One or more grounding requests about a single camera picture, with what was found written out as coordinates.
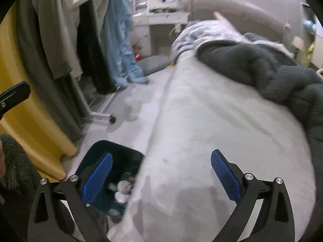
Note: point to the yellow curtain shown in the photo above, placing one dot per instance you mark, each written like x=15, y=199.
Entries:
x=29, y=123

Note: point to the white tissue ball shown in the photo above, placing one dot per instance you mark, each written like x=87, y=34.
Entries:
x=122, y=198

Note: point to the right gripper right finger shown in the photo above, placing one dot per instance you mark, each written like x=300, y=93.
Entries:
x=275, y=221

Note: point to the grey floor cushion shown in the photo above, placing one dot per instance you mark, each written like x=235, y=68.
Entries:
x=154, y=64

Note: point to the bedside table lamp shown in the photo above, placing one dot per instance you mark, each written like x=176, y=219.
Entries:
x=298, y=43

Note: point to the white dressing table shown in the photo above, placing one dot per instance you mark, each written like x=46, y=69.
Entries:
x=154, y=23

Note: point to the person's left hand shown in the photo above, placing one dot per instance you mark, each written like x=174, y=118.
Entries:
x=2, y=161

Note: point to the dark grey fluffy blanket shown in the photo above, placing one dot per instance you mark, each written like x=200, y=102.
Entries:
x=280, y=79

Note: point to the white tissue wad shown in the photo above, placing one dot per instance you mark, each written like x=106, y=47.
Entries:
x=124, y=187

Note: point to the red small object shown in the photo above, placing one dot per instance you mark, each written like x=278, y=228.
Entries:
x=138, y=57

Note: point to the white power strip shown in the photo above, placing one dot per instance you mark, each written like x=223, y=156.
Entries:
x=177, y=28

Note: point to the grey hanging shirt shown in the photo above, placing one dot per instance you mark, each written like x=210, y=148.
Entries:
x=58, y=45

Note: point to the dark teal trash bin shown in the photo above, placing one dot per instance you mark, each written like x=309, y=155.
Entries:
x=111, y=176

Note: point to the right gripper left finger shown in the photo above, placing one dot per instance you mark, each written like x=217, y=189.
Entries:
x=77, y=191

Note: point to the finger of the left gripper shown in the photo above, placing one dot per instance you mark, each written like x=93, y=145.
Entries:
x=13, y=97

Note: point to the blue white patterned duvet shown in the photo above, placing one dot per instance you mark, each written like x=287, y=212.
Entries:
x=201, y=32

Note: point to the white metal clothes rack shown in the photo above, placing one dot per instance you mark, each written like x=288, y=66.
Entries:
x=96, y=109

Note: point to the light blue hanging robe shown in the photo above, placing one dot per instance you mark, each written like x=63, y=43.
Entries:
x=120, y=57

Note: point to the black hanging garment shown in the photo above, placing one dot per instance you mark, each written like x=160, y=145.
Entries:
x=89, y=49

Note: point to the grey bed sheet mattress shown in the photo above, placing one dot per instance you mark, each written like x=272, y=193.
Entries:
x=178, y=196

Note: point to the grey padded headboard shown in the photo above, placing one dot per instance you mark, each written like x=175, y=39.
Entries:
x=245, y=17

